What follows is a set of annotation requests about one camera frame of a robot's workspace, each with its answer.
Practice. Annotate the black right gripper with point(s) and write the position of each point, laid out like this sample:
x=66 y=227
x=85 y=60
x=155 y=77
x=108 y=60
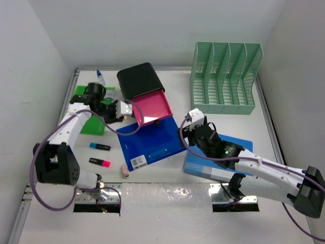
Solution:
x=187 y=133

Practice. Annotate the pink top drawer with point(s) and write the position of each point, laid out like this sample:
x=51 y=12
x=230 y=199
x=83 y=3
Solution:
x=154 y=106

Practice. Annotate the light blue book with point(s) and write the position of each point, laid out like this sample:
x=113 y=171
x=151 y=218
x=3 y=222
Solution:
x=208 y=169

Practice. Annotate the pink capped black highlighter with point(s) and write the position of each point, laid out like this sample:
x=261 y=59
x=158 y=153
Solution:
x=100 y=162

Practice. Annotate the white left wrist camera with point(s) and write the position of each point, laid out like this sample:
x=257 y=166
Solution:
x=123 y=109

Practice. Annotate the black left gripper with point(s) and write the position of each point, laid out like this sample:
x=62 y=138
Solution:
x=114 y=118

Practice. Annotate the small blue capped bottle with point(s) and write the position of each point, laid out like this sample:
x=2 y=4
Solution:
x=100 y=78

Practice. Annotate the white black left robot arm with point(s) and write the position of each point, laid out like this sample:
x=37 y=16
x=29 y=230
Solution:
x=54 y=161

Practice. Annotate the pale pink eraser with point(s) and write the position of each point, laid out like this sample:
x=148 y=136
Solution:
x=125 y=171

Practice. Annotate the dark blue clipboard folder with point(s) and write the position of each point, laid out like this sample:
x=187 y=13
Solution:
x=150 y=144

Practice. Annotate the blue capped black highlighter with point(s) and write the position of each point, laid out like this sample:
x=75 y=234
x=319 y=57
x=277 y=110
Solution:
x=100 y=146

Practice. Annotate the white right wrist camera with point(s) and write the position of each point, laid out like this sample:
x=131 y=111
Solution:
x=196 y=118

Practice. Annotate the mint green file rack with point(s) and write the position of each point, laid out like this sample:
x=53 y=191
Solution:
x=222 y=77

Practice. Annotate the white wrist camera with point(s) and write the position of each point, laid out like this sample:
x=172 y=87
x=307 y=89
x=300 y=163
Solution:
x=196 y=118
x=123 y=109

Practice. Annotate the black drawer cabinet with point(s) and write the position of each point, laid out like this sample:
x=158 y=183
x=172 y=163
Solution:
x=138 y=80

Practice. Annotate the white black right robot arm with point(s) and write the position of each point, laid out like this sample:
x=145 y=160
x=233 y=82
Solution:
x=303 y=189

